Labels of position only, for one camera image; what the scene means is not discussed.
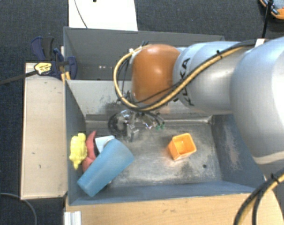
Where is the white cup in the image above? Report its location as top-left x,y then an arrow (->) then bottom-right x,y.
95,135 -> 116,153

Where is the grey metal bin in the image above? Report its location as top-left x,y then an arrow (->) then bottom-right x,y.
63,26 -> 267,206

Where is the blue plastic cup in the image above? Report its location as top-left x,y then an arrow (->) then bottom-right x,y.
76,138 -> 135,198

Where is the red-pink toy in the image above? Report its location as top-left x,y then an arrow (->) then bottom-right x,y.
82,130 -> 100,173

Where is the orange square cup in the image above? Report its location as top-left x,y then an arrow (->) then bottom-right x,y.
167,133 -> 197,161

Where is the yellow toy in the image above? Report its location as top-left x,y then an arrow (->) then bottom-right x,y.
69,132 -> 88,170

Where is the pale wood flat board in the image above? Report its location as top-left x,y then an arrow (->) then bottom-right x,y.
20,62 -> 69,200

